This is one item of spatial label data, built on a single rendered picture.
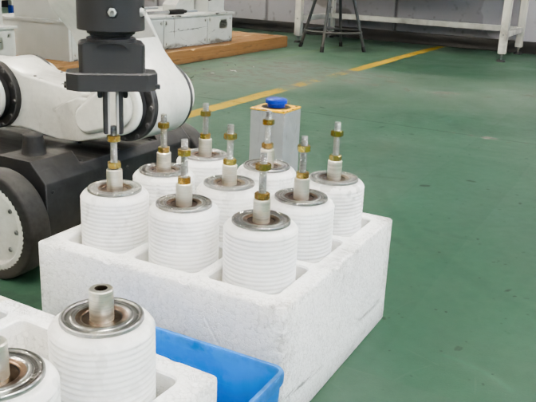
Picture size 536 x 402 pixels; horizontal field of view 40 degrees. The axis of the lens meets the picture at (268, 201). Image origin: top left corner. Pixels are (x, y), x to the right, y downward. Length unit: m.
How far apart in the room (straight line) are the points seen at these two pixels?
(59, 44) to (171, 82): 2.31
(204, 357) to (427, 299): 0.56
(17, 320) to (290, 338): 0.32
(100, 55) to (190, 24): 3.47
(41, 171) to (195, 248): 0.48
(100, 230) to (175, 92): 0.46
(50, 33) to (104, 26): 2.77
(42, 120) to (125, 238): 0.60
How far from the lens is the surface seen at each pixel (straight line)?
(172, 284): 0.94
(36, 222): 1.32
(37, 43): 3.80
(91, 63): 0.99
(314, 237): 1.00
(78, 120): 1.44
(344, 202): 1.10
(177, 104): 1.42
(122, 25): 0.97
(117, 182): 1.04
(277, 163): 1.19
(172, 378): 0.73
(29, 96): 1.59
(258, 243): 0.89
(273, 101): 1.33
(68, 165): 1.40
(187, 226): 0.94
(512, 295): 1.43
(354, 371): 1.10
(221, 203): 1.04
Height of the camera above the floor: 0.56
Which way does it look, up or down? 18 degrees down
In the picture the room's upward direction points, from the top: 3 degrees clockwise
